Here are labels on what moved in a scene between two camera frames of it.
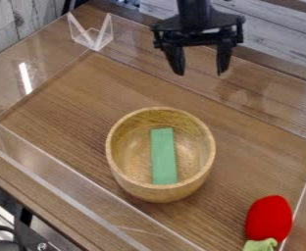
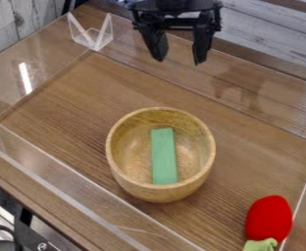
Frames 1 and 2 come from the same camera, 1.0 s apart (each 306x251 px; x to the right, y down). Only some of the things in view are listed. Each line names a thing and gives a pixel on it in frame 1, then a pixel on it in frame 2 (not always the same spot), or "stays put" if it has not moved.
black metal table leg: [28, 239] stays put
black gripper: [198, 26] -> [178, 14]
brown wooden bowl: [159, 152] stays put
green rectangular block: [163, 156] stays put
